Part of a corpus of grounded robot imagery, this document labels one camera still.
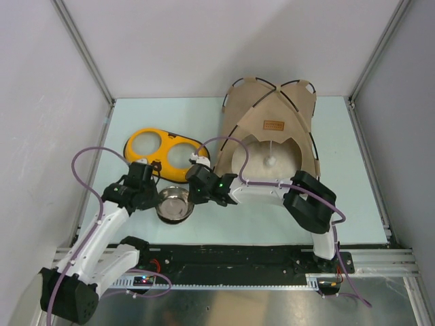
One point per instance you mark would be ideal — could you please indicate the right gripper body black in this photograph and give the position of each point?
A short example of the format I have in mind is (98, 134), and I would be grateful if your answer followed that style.
(199, 196)

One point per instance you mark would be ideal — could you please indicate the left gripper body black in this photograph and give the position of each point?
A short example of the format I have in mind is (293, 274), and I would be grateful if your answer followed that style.
(151, 195)

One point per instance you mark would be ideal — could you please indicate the stainless steel pet bowl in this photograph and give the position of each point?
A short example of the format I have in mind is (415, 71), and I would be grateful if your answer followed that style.
(174, 206)

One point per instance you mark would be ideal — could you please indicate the yellow pet bowl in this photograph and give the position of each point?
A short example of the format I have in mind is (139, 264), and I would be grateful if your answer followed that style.
(168, 152)

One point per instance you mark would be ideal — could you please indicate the cream plush cushion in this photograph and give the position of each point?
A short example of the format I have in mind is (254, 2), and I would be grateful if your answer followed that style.
(288, 155)

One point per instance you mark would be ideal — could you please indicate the beige fabric pet tent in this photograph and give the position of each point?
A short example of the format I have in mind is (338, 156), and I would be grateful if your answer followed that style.
(272, 132)

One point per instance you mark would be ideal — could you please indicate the black tent pole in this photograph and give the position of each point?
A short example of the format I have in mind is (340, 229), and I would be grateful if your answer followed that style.
(254, 107)
(295, 108)

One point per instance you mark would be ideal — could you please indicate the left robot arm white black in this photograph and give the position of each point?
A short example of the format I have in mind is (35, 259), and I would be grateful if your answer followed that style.
(72, 289)

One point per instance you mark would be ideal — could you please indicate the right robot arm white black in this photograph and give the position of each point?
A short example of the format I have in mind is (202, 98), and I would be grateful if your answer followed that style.
(304, 197)

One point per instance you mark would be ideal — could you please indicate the white pompom toy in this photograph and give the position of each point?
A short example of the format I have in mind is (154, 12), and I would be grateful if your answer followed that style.
(270, 160)

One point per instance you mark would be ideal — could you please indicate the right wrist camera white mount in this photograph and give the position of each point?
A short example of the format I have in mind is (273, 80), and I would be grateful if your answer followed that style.
(197, 159)

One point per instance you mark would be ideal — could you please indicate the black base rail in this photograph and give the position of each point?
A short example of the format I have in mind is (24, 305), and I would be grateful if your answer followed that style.
(238, 266)

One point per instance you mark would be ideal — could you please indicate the white slotted cable duct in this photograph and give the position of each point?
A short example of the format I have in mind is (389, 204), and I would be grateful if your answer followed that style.
(143, 282)

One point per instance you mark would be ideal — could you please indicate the left aluminium frame post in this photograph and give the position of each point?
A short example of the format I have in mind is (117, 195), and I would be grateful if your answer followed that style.
(71, 27)

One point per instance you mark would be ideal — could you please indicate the aluminium frame post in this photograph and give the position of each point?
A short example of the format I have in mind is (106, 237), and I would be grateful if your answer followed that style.
(390, 29)
(71, 27)

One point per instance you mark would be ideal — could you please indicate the right aluminium frame post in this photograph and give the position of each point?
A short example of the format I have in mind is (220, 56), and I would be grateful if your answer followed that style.
(390, 29)

